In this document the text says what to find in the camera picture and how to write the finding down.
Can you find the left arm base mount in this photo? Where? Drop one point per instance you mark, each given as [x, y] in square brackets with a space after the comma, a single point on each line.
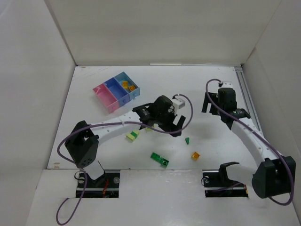
[105, 187]

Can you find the pale yellow green lego stack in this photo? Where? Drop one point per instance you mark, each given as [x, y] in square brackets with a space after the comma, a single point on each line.
[132, 136]

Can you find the aluminium rail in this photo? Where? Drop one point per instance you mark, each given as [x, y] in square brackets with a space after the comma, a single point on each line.
[247, 96]

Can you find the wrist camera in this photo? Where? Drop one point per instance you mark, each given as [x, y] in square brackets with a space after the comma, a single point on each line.
[225, 84]
[178, 103]

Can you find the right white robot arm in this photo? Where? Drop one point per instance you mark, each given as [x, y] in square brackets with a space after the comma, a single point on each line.
[275, 173]

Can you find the small dark green lego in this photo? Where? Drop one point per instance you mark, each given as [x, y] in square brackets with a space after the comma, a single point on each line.
[187, 140]

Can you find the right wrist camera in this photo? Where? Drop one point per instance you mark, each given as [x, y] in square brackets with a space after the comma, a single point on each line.
[225, 84]

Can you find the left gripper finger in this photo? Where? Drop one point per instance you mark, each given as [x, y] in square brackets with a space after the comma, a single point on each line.
[145, 125]
[172, 129]

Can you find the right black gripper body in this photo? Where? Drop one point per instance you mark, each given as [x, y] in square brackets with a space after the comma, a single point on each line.
[214, 103]

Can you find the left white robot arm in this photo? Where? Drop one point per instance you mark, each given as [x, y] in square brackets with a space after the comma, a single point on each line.
[82, 144]

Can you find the light blue plastic bin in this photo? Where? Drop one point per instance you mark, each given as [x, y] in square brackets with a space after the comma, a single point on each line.
[128, 84]

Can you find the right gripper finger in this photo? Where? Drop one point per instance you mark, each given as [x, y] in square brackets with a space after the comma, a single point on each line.
[206, 102]
[215, 110]

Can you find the large yellow lego brick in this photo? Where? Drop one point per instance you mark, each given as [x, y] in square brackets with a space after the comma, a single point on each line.
[124, 84]

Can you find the pink plastic bin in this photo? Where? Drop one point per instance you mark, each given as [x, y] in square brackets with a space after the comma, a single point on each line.
[105, 96]

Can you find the purple-blue plastic bin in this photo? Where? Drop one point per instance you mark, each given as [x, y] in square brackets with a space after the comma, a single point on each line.
[118, 91]

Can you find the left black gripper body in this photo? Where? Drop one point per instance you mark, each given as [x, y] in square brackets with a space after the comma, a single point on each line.
[169, 121]

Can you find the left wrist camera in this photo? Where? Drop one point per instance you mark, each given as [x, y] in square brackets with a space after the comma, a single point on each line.
[178, 103]

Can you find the green flat lego plate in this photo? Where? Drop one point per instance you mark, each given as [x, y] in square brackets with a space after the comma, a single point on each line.
[161, 160]

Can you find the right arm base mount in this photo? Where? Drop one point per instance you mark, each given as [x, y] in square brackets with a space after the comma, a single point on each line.
[217, 184]

